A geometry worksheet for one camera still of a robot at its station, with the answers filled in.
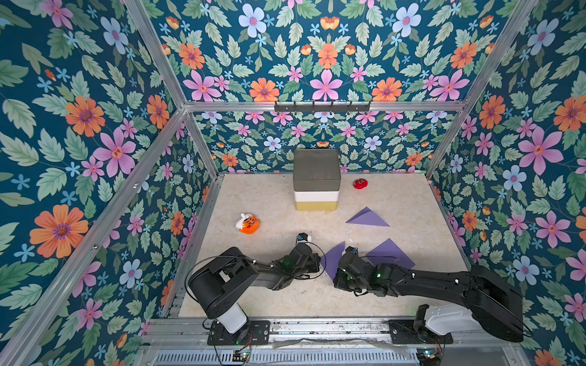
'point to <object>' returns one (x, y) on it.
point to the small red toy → (360, 184)
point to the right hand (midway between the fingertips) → (331, 282)
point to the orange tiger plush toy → (248, 223)
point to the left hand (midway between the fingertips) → (323, 261)
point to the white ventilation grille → (288, 357)
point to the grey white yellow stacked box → (316, 179)
